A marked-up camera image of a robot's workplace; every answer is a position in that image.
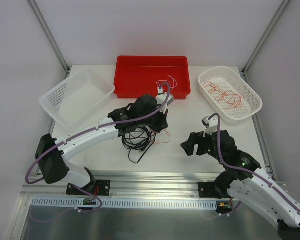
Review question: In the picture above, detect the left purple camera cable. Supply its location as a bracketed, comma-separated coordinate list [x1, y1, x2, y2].
[25, 82, 171, 185]

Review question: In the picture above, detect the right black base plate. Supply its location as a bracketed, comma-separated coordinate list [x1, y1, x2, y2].
[198, 182, 218, 198]

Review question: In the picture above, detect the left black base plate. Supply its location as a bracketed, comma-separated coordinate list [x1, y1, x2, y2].
[66, 180, 111, 196]

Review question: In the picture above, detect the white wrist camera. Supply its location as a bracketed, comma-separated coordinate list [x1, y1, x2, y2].
[155, 87, 175, 113]
[202, 116, 218, 135]

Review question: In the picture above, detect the black USB cable bundle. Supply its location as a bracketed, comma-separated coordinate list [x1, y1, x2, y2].
[121, 126, 157, 165]

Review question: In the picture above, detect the red plastic bin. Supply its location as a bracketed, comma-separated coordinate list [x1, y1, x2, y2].
[114, 55, 191, 100]

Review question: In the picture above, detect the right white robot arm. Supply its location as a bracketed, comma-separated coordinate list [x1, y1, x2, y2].
[180, 130, 300, 240]

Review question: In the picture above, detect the orange thin wire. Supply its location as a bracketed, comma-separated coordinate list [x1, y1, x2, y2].
[149, 128, 171, 146]

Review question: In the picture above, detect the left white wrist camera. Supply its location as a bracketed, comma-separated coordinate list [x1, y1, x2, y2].
[155, 87, 175, 113]

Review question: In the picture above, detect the red thin wire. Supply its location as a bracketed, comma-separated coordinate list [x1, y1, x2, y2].
[204, 80, 243, 110]

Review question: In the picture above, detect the white thin wire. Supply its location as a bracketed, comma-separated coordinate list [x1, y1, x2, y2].
[156, 73, 178, 90]

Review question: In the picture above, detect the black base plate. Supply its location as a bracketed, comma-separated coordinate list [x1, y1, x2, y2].
[198, 182, 218, 198]
[66, 180, 111, 196]

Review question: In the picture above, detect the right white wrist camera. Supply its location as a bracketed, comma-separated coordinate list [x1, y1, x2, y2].
[202, 116, 218, 135]

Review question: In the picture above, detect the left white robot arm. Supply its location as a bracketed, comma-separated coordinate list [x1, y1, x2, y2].
[35, 93, 173, 195]

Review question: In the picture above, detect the white slotted cable duct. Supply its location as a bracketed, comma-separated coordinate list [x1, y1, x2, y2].
[31, 197, 217, 211]

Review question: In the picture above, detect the aluminium mounting rail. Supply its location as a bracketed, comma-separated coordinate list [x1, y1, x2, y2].
[21, 170, 220, 200]

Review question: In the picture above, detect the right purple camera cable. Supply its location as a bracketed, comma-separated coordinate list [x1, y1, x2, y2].
[208, 112, 300, 223]

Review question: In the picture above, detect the white oval perforated basket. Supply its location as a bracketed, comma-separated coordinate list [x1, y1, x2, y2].
[198, 66, 263, 124]

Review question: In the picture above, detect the purple camera cable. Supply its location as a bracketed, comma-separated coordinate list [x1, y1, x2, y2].
[25, 82, 171, 185]
[208, 112, 300, 223]

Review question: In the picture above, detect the translucent white rectangular basket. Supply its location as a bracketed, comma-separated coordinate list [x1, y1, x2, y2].
[39, 69, 115, 128]

